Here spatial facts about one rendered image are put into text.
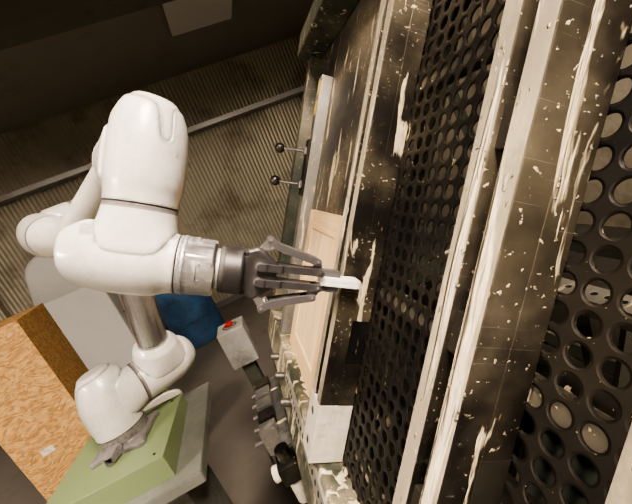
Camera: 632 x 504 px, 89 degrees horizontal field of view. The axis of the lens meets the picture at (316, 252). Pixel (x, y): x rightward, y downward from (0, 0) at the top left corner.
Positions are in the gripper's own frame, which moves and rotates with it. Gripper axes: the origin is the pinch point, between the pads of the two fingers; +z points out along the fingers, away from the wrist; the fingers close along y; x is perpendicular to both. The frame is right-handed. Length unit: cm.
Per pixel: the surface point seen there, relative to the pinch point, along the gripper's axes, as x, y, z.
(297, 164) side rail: 89, 28, 5
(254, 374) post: 86, -68, -1
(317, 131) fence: 65, 38, 6
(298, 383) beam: 30.6, -38.0, 4.7
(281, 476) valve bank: 22, -59, 2
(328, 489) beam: -3.6, -38.0, 3.9
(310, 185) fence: 65, 19, 7
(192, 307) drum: 320, -124, -50
